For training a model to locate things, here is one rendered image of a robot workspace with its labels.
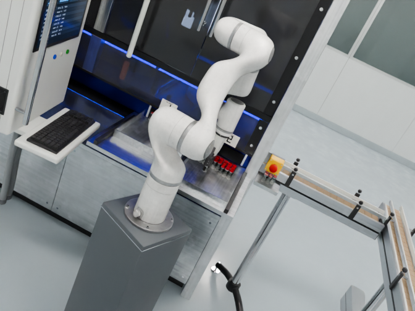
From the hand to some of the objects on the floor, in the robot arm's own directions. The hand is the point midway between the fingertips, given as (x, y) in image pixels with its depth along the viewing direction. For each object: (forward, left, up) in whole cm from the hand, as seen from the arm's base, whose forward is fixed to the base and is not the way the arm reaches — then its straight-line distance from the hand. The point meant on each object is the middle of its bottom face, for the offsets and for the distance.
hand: (209, 160), depth 202 cm
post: (+26, -9, -94) cm, 98 cm away
